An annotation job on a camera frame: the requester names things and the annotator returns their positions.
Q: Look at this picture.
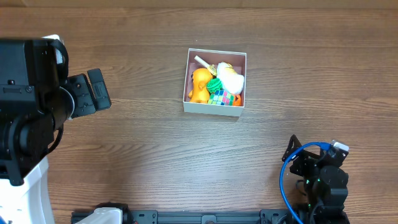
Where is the multicoloured puzzle cube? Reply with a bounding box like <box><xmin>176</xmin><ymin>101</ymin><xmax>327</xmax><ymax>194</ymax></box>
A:
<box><xmin>208</xmin><ymin>90</ymin><xmax>234</xmax><ymax>106</ymax></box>

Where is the white plush duck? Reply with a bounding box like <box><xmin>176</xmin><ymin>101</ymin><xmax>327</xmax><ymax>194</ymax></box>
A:
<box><xmin>216</xmin><ymin>62</ymin><xmax>245</xmax><ymax>106</ymax></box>

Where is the orange dinosaur toy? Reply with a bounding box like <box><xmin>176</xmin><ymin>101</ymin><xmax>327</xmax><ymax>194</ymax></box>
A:
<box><xmin>188</xmin><ymin>68</ymin><xmax>213</xmax><ymax>104</ymax></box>

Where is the green round plastic toy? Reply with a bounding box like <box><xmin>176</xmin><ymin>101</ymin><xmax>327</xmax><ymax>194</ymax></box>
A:
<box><xmin>206</xmin><ymin>78</ymin><xmax>223</xmax><ymax>94</ymax></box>

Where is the yellow wooden rattle drum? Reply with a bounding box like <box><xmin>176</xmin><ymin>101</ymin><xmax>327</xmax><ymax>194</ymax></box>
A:
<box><xmin>194</xmin><ymin>55</ymin><xmax>217</xmax><ymax>77</ymax></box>

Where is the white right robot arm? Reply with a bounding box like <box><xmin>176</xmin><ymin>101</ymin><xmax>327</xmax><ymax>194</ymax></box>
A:
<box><xmin>279</xmin><ymin>135</ymin><xmax>349</xmax><ymax>224</ymax></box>

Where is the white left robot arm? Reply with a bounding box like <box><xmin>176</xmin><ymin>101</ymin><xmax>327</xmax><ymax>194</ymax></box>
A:
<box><xmin>1</xmin><ymin>34</ymin><xmax>111</xmax><ymax>223</ymax></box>

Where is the white box with pink interior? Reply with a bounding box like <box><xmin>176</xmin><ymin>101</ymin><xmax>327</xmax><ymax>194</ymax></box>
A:
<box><xmin>183</xmin><ymin>49</ymin><xmax>247</xmax><ymax>117</ymax></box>

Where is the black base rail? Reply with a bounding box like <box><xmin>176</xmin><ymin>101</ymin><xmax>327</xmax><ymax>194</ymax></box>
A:
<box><xmin>71</xmin><ymin>202</ymin><xmax>296</xmax><ymax>224</ymax></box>

